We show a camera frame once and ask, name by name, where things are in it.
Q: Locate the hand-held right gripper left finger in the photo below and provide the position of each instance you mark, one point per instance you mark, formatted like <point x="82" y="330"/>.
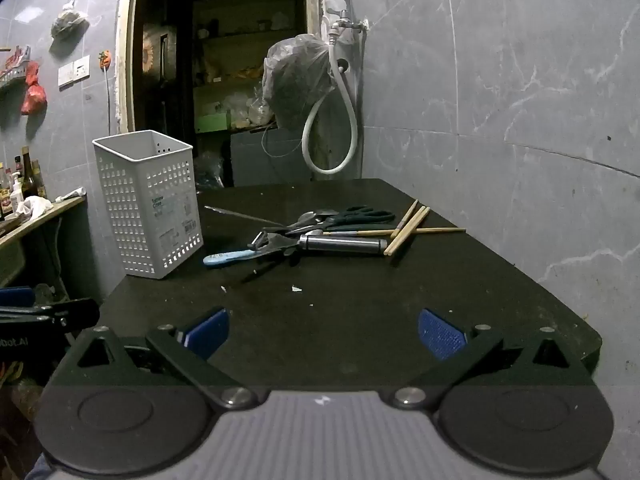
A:
<point x="210" y="332"/>

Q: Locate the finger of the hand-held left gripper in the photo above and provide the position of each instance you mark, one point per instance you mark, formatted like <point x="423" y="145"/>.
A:
<point x="15" y="296"/>
<point x="60" y="314"/>

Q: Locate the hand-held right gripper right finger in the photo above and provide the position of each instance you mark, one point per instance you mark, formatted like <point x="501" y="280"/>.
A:
<point x="442" y="335"/>

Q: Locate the thin metal knife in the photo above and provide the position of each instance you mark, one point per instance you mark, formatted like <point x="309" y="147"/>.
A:
<point x="240" y="215"/>

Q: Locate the dark green slim utensil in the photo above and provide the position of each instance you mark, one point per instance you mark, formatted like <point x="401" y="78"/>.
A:
<point x="370" y="227"/>

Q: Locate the white perforated plastic basket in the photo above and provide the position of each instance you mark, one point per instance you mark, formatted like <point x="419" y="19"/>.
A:
<point x="150" y="210"/>

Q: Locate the metal spoon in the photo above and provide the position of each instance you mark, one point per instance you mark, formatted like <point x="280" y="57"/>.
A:
<point x="309" y="218"/>
<point x="327" y="212"/>

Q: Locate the white cloth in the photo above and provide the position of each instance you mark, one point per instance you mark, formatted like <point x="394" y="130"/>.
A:
<point x="35" y="206"/>

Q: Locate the white pump bottle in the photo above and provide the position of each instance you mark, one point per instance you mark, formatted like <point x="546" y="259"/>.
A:
<point x="16" y="192"/>

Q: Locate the olive glass bottle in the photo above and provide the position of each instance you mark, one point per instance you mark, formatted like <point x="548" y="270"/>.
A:
<point x="41" y="182"/>

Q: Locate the red label sauce bottle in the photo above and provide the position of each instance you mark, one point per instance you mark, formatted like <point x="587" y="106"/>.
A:
<point x="17" y="165"/>

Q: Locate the black garbage bag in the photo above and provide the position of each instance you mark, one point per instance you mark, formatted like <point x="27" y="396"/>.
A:
<point x="210" y="170"/>

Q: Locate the grey cabinet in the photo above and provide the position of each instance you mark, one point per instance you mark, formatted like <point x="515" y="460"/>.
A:
<point x="270" y="160"/>

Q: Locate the red plastic bag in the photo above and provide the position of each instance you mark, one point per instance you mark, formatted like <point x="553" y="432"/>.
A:
<point x="34" y="97"/>

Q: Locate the green box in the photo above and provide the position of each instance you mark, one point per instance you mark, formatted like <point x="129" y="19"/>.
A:
<point x="212" y="122"/>

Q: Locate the clear food bags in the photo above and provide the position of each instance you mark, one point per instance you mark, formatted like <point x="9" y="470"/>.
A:
<point x="245" y="110"/>

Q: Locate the orange plug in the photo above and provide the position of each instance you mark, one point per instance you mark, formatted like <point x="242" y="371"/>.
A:
<point x="104" y="58"/>

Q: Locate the large clear plastic bag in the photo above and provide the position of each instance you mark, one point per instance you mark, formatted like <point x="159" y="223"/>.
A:
<point x="295" y="80"/>

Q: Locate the hanging mesh bag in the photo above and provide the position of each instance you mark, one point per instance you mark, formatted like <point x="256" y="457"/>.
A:
<point x="67" y="22"/>

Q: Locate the storage shelf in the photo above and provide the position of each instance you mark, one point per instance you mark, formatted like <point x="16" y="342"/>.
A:
<point x="220" y="37"/>

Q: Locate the grey wall rack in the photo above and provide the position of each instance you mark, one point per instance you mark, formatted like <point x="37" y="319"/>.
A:
<point x="15" y="72"/>

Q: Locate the white wall switch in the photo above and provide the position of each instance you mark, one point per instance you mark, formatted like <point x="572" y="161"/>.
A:
<point x="75" y="70"/>

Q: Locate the door frame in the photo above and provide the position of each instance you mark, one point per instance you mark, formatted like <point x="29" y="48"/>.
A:
<point x="129" y="35"/>

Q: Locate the metal wall faucet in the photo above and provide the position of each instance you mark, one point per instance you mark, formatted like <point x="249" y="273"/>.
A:
<point x="345" y="22"/>

